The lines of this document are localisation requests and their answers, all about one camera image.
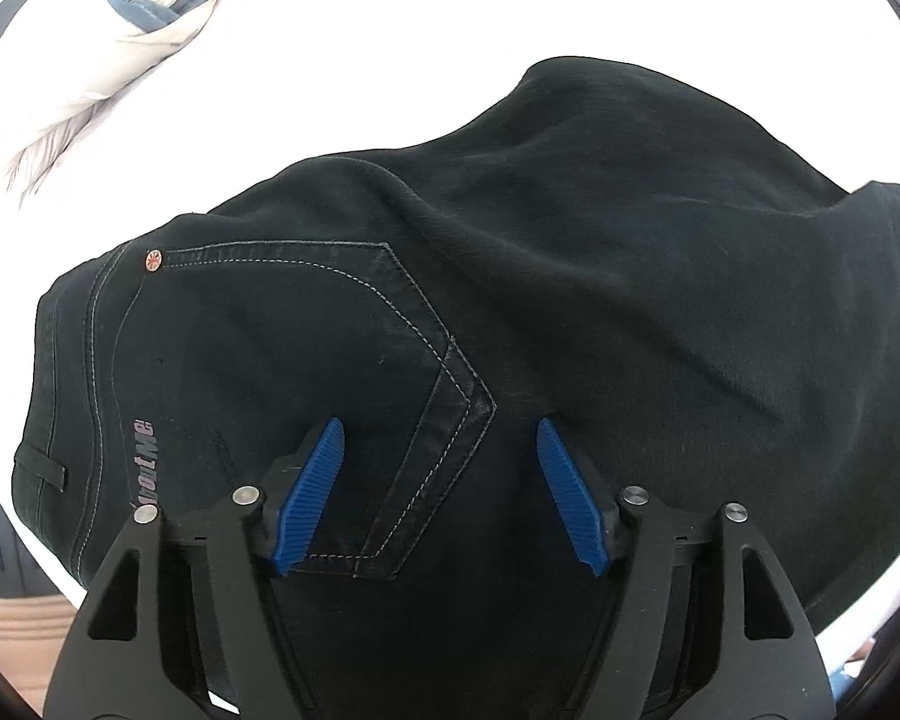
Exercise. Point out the black pants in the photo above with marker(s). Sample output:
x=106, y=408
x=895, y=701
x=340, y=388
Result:
x=570, y=277

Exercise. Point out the pile of light clothes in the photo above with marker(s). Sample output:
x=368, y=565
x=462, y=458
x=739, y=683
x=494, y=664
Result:
x=120, y=22

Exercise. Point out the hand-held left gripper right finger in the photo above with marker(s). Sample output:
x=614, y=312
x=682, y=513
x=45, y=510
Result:
x=570, y=499

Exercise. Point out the white bed sheet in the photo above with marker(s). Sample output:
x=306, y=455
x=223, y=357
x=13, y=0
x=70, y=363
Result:
x=360, y=67

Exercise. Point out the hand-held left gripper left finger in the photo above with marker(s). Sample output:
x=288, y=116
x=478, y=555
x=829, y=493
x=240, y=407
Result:
x=309, y=496

